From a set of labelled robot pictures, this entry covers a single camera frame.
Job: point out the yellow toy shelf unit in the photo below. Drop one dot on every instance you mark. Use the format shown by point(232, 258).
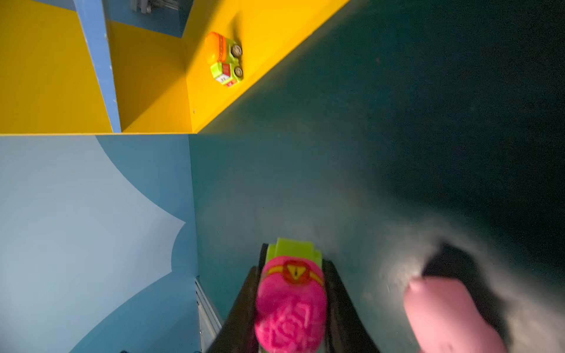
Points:
point(99, 68)

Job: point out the pink toy pig front right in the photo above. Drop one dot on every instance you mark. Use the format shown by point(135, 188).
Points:
point(444, 317)

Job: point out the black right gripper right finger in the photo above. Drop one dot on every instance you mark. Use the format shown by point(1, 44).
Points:
point(345, 331)

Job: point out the rear aluminium frame bar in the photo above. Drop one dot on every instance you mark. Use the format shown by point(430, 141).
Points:
point(147, 6)

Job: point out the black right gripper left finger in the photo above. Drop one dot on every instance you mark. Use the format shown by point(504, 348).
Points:
point(238, 332)

